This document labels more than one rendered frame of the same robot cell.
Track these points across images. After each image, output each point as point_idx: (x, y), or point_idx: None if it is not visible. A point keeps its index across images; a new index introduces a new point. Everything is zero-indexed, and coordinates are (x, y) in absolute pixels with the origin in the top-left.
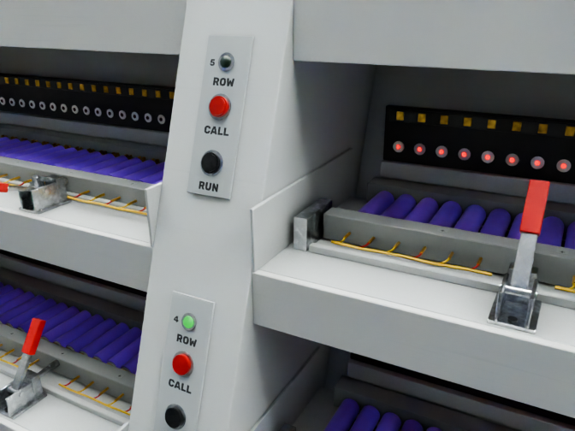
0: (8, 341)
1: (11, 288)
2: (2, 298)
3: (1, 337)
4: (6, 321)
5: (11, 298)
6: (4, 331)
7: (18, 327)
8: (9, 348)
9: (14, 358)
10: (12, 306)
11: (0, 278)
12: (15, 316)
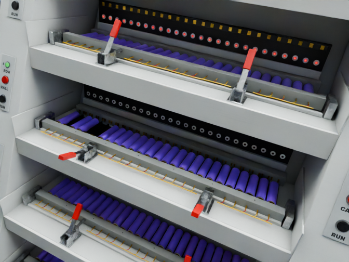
0: (153, 252)
1: (131, 208)
2: (131, 217)
3: (148, 250)
4: (142, 235)
5: (135, 216)
6: (149, 246)
7: (151, 241)
8: (152, 255)
9: (155, 260)
10: (139, 223)
11: (123, 201)
12: (144, 231)
